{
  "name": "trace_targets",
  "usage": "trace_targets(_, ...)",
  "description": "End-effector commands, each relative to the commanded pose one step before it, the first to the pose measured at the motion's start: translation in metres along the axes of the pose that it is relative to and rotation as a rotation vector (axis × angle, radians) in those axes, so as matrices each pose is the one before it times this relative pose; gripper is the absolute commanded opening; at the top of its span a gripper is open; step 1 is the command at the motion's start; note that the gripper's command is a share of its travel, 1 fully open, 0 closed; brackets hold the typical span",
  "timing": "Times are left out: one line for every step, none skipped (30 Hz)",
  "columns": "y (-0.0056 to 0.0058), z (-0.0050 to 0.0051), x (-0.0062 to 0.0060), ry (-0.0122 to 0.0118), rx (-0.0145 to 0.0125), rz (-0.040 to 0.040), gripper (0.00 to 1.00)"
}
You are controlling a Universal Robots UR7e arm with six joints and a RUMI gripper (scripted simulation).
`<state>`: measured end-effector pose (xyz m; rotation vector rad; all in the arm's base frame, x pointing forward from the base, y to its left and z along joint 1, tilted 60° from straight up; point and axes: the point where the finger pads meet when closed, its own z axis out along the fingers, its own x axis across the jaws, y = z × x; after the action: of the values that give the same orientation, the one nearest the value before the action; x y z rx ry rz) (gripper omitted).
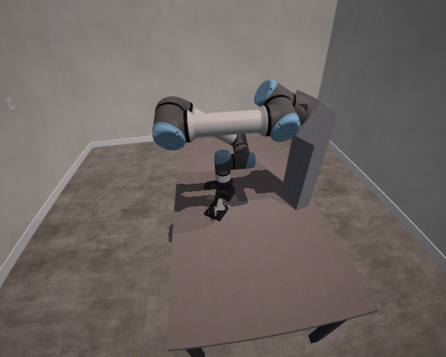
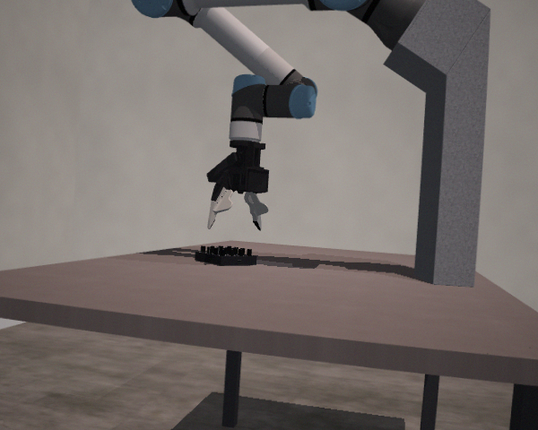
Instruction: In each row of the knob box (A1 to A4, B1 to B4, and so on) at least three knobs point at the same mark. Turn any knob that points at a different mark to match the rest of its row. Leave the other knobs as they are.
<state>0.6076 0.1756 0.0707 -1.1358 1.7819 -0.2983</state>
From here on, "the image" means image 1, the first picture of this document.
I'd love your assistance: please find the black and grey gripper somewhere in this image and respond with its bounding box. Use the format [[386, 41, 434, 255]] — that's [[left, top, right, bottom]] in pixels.
[[214, 179, 235, 216]]

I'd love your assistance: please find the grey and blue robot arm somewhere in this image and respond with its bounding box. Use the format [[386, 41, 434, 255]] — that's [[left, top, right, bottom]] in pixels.
[[152, 79, 311, 190]]

